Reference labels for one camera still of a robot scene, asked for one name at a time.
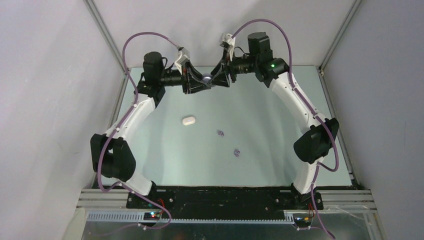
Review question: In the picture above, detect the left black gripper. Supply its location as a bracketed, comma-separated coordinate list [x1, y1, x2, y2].
[158, 60, 211, 95]

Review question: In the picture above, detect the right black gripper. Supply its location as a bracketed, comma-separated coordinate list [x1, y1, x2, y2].
[208, 47, 259, 88]

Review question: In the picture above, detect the blue round disc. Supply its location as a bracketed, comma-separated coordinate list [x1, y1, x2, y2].
[201, 73, 213, 84]

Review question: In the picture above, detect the white earbud charging case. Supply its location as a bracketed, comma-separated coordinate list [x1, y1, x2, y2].
[181, 116, 196, 126]

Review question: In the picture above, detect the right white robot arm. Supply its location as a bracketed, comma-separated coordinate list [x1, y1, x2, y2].
[210, 32, 340, 209]

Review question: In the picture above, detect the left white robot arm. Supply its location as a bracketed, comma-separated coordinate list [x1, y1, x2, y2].
[90, 48, 219, 208]

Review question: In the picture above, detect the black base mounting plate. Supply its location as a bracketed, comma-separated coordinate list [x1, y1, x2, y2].
[126, 185, 324, 222]

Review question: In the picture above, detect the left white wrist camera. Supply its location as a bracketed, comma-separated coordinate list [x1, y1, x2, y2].
[174, 47, 190, 75]

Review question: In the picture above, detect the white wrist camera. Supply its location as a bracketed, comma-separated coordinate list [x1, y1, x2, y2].
[174, 47, 190, 75]
[219, 33, 236, 57]

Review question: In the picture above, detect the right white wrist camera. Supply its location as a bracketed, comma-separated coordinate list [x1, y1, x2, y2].
[219, 33, 236, 57]

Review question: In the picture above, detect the right corner aluminium post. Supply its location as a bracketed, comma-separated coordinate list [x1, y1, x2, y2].
[317, 0, 364, 78]

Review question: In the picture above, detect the corner aluminium post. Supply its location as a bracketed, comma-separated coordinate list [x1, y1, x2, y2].
[317, 0, 364, 78]
[83, 0, 128, 77]

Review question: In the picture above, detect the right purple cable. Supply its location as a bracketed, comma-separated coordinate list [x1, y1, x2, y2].
[231, 18, 340, 239]

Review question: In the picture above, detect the left corner aluminium post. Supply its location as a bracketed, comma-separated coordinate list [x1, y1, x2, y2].
[83, 0, 128, 77]

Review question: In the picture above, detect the aluminium frame rail front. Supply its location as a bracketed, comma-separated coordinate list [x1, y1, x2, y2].
[76, 189, 377, 225]

